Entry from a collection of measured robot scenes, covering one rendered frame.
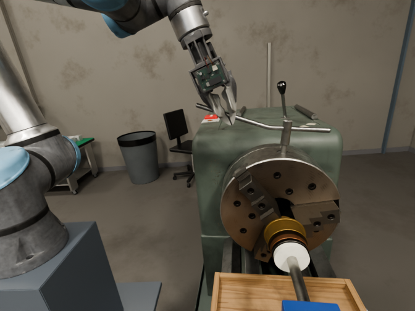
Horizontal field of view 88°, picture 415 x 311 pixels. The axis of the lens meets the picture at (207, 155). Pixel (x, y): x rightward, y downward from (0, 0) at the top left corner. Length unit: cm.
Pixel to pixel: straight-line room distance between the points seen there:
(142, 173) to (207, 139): 266
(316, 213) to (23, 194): 63
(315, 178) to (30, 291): 64
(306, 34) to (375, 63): 114
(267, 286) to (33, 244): 57
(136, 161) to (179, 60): 165
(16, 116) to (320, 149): 80
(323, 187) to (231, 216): 25
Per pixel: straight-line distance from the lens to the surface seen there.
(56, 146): 65
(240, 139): 70
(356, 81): 410
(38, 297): 57
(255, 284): 71
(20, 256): 60
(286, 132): 57
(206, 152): 71
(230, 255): 80
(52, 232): 61
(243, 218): 63
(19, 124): 66
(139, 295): 91
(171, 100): 358
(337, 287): 74
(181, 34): 50
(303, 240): 51
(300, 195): 60
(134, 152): 320
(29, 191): 57
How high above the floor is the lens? 144
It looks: 20 degrees down
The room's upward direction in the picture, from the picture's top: 5 degrees counter-clockwise
